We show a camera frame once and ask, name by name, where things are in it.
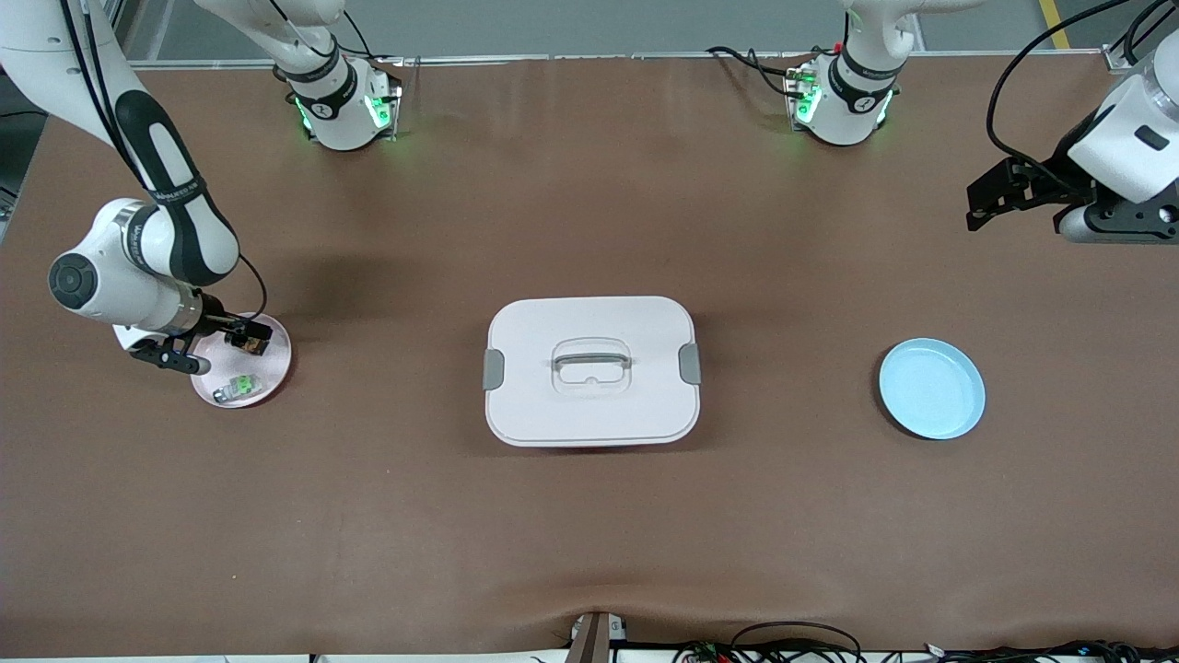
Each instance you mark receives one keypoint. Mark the white lidded storage box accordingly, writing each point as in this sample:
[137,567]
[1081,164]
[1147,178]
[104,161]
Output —
[589,414]

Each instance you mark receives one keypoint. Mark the light blue round plate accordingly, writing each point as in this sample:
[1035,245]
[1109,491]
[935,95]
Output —
[930,387]

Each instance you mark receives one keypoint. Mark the grey box latch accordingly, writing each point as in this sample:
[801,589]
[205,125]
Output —
[493,368]
[690,364]

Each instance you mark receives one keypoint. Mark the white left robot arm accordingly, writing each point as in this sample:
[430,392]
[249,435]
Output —
[847,101]

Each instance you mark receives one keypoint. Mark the silver base connector bracket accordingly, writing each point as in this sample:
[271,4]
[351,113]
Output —
[799,92]
[387,101]

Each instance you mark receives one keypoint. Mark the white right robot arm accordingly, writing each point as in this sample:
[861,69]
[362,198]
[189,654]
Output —
[92,276]

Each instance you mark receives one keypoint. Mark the orange and black switch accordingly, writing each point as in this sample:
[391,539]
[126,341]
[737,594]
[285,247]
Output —
[239,341]

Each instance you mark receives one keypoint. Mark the brown table edge bracket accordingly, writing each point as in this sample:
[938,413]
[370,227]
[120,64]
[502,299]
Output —
[589,640]

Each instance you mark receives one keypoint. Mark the pink round plate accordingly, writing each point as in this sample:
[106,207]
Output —
[276,368]

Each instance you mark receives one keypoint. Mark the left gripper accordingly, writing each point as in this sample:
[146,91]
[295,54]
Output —
[1048,181]

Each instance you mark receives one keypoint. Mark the brown table cloth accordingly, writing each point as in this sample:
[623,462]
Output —
[589,230]

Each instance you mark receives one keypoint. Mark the aluminium corner bracket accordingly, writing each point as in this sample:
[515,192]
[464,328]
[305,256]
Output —
[1116,57]

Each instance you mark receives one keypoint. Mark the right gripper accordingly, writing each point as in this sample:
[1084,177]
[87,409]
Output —
[218,325]

